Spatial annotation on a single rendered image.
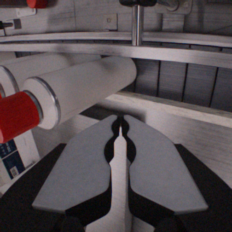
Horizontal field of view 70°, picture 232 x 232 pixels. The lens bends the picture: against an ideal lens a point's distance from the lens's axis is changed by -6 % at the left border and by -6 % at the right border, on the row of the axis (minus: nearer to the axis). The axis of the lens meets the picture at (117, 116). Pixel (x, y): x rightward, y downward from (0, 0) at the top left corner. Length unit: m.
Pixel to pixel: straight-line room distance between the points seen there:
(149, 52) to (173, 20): 0.14
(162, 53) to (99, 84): 0.07
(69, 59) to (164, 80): 0.14
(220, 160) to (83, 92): 0.28
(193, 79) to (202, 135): 0.12
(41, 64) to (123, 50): 0.10
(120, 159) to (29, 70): 0.25
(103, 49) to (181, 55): 0.08
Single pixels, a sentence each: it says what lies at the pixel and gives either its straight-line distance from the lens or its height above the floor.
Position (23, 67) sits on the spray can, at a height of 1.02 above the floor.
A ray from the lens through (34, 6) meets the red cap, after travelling 0.46.
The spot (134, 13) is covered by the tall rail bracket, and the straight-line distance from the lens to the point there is 0.19.
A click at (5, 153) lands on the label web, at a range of 0.64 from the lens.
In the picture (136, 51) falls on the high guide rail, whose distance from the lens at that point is 0.18.
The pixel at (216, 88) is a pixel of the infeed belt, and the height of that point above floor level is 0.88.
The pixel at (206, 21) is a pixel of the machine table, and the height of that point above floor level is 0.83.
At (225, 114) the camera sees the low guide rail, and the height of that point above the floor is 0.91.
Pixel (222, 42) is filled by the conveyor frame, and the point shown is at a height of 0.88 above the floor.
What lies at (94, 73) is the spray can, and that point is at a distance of 0.20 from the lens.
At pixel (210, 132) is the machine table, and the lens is 0.34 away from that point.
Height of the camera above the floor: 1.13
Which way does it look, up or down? 49 degrees down
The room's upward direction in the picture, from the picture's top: 128 degrees counter-clockwise
